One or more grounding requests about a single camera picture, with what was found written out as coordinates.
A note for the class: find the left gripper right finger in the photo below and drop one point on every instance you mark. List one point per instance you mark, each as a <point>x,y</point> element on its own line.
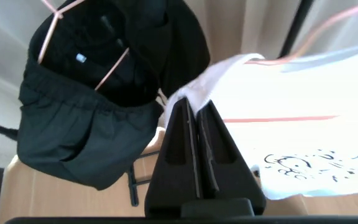
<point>238,189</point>

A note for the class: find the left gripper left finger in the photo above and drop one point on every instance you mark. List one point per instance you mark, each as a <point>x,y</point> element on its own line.
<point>169,189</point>

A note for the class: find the pink clothes hanger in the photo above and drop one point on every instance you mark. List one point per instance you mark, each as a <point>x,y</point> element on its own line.
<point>57,14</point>
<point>275,119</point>

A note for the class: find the white garment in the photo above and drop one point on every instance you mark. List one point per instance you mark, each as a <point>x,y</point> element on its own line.
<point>291,93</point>

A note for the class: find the black garment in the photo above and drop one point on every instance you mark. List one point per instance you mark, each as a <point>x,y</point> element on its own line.
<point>73,130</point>

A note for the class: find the black clothes rack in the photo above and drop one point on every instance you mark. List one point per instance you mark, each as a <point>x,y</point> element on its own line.
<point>294,28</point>

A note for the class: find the beige curtain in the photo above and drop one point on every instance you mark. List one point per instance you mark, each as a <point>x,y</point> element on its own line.
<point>244,25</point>

